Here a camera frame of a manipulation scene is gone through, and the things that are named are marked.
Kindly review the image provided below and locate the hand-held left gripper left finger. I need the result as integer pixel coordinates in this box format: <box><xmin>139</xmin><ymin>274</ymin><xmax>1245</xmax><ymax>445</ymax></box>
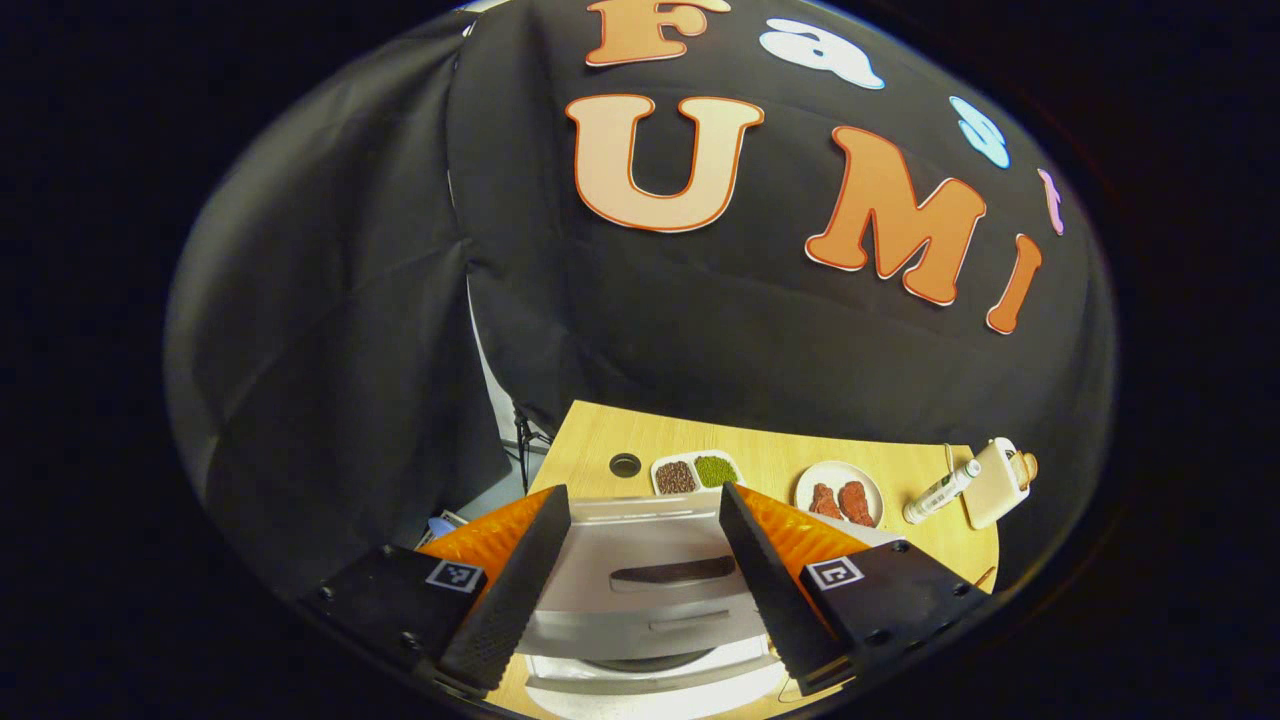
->
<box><xmin>300</xmin><ymin>485</ymin><xmax>573</xmax><ymax>701</ymax></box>

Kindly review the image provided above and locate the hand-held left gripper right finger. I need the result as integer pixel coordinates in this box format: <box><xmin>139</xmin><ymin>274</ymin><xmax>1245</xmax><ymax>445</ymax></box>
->
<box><xmin>718</xmin><ymin>482</ymin><xmax>991</xmax><ymax>698</ymax></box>

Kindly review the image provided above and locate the white rice cooker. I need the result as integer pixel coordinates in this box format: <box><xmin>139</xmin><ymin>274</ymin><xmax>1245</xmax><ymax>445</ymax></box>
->
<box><xmin>515</xmin><ymin>490</ymin><xmax>801</xmax><ymax>720</ymax></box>

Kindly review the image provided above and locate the white and blue box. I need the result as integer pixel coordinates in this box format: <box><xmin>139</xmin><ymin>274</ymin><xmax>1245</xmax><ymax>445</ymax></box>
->
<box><xmin>415</xmin><ymin>508</ymin><xmax>466</xmax><ymax>549</ymax></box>

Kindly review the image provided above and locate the white divided dish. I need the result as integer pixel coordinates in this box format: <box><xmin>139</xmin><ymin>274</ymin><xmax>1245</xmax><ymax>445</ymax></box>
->
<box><xmin>650</xmin><ymin>450</ymin><xmax>743</xmax><ymax>498</ymax></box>

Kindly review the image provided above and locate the white round plate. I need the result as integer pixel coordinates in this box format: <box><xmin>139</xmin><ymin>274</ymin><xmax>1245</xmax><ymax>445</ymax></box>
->
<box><xmin>794</xmin><ymin>460</ymin><xmax>885</xmax><ymax>529</ymax></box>

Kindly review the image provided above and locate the black tripod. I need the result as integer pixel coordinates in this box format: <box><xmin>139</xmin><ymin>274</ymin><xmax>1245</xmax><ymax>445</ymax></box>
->
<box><xmin>510</xmin><ymin>405</ymin><xmax>553</xmax><ymax>491</ymax></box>

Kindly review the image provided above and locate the white bottle green label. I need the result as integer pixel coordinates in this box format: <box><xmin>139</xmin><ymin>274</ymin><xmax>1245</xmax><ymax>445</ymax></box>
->
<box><xmin>902</xmin><ymin>459</ymin><xmax>982</xmax><ymax>526</ymax></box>

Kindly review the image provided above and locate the cream toaster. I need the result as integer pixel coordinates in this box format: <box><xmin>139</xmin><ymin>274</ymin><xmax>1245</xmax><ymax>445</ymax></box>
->
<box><xmin>962</xmin><ymin>437</ymin><xmax>1032</xmax><ymax>531</ymax></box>

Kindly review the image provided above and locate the black backdrop cloth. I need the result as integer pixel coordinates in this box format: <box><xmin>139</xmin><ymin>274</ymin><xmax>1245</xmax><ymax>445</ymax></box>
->
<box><xmin>165</xmin><ymin>0</ymin><xmax>1116</xmax><ymax>601</ymax></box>

